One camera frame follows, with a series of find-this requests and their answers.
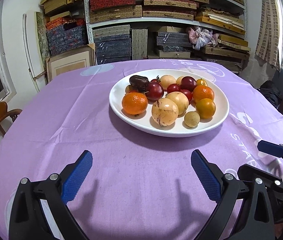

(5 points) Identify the purple printed tablecloth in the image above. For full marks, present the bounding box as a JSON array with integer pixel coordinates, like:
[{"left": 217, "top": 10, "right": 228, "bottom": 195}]
[{"left": 0, "top": 60, "right": 283, "bottom": 239}]

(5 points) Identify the pink plastic bag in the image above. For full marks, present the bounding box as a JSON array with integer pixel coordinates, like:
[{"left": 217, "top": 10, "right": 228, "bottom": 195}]
[{"left": 186, "top": 26, "right": 220, "bottom": 50}]

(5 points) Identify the stack of dark patterned boxes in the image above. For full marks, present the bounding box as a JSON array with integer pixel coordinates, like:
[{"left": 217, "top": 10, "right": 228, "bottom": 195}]
[{"left": 45, "top": 17, "right": 88, "bottom": 56}]

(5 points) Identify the small tan longan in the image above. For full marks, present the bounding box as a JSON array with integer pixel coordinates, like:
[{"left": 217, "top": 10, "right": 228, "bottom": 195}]
[{"left": 125, "top": 85, "right": 138, "bottom": 94}]

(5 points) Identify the metal storage shelf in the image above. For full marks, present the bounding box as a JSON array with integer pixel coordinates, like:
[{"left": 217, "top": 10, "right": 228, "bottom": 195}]
[{"left": 84, "top": 0, "right": 249, "bottom": 70}]

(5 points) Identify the orange tomato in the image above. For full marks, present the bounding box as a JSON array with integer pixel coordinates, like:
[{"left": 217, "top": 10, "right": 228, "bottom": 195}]
[
  {"left": 195, "top": 98, "right": 216, "bottom": 119},
  {"left": 196, "top": 79, "right": 208, "bottom": 87}
]

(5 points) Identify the small red cherry tomato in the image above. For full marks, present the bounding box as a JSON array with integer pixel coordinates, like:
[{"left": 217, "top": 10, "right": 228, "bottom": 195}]
[{"left": 180, "top": 89, "right": 193, "bottom": 103}]

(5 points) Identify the small brown longan fruit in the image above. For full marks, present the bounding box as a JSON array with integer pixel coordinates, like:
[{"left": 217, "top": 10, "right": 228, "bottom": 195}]
[{"left": 184, "top": 111, "right": 201, "bottom": 128}]

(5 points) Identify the cardboard framed picture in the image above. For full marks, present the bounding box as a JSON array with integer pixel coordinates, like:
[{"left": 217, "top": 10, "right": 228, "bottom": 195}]
[{"left": 46, "top": 43, "right": 96, "bottom": 82}]

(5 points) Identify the large front yellow passionfruit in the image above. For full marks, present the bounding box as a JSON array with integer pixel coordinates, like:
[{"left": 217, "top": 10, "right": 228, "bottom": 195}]
[{"left": 151, "top": 98, "right": 178, "bottom": 127}]

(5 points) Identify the checkered curtain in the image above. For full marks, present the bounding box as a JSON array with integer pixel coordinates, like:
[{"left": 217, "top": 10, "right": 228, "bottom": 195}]
[{"left": 255, "top": 0, "right": 283, "bottom": 71}]

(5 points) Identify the white oval plate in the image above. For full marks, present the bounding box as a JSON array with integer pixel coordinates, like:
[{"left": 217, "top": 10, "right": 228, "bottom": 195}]
[{"left": 109, "top": 74, "right": 229, "bottom": 138}]

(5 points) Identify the stemmed red cherry tomato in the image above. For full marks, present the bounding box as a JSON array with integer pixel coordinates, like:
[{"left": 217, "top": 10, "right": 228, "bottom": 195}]
[{"left": 150, "top": 76, "right": 161, "bottom": 83}]

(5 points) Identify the orange tangerine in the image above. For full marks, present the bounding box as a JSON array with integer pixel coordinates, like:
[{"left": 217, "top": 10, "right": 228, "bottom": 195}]
[
  {"left": 193, "top": 85, "right": 215, "bottom": 103},
  {"left": 121, "top": 92, "right": 148, "bottom": 115}
]

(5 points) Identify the dark red plum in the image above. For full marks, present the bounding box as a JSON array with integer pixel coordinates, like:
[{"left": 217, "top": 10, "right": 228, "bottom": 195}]
[
  {"left": 145, "top": 82, "right": 164, "bottom": 101},
  {"left": 180, "top": 76, "right": 197, "bottom": 93}
]

